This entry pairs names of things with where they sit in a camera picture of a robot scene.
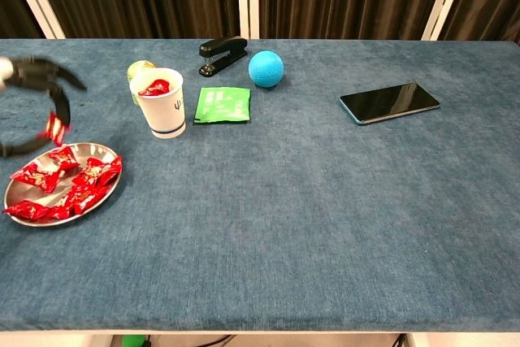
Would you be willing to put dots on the bright green object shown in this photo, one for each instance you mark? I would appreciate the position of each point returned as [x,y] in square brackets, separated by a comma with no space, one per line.
[134,341]

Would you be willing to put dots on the yellow-green round fruit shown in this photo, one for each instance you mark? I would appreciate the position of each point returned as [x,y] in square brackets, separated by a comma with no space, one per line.
[138,68]

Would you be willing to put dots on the round metal plate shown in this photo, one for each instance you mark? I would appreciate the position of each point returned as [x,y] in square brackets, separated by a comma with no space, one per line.
[24,196]

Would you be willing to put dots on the blue table cloth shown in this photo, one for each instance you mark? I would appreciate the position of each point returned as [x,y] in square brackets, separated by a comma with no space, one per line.
[284,200]

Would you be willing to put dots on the black smartphone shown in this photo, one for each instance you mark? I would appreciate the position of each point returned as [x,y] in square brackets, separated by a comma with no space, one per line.
[388,103]

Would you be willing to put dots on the green sachet packet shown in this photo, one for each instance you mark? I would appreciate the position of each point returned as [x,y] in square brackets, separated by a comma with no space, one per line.
[221,105]

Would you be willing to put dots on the black stapler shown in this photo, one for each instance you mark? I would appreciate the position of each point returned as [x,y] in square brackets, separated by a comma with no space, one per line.
[223,48]

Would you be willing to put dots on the blue ball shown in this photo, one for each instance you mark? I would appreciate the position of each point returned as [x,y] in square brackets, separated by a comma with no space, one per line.
[266,68]

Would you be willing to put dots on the white paper cup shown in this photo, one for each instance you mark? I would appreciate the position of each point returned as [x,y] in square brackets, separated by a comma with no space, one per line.
[162,115]

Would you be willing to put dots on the red candy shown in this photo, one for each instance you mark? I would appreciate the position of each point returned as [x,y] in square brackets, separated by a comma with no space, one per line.
[156,88]
[24,209]
[61,158]
[91,172]
[61,211]
[53,129]
[87,200]
[79,190]
[36,178]
[113,169]

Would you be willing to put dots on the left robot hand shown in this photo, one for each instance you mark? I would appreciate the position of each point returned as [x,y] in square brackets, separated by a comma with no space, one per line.
[32,72]

